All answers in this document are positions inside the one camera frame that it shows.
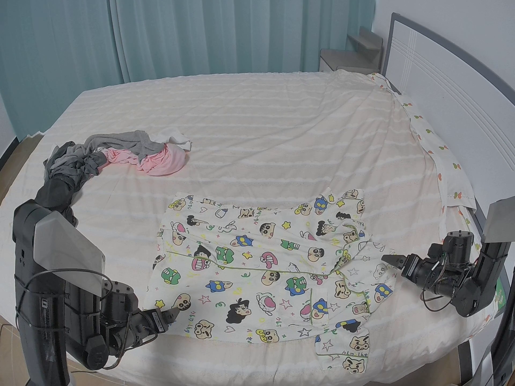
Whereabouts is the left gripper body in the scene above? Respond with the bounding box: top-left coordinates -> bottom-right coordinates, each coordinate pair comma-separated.
132,308 -> 171,339

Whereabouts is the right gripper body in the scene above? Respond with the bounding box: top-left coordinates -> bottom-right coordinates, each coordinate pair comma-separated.
402,254 -> 444,291

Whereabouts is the white printed pyjama top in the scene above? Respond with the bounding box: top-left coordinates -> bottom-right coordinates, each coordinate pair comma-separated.
146,188 -> 399,375

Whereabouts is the pile of clothes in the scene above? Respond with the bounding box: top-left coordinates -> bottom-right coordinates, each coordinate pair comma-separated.
34,129 -> 192,230

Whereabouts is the bed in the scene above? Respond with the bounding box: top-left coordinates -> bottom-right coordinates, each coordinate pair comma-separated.
0,12 -> 515,386

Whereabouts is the white printed pillow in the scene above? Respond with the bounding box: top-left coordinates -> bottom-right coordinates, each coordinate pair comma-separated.
368,73 -> 477,216

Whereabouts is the grey bedside table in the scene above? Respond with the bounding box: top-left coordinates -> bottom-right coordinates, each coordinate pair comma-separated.
320,26 -> 383,73

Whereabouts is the blue-green curtain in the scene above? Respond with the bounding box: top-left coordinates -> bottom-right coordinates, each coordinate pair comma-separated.
106,0 -> 377,84
0,0 -> 121,140

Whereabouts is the black cable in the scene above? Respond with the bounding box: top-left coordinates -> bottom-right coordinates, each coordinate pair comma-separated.
420,284 -> 459,313
14,269 -> 114,329

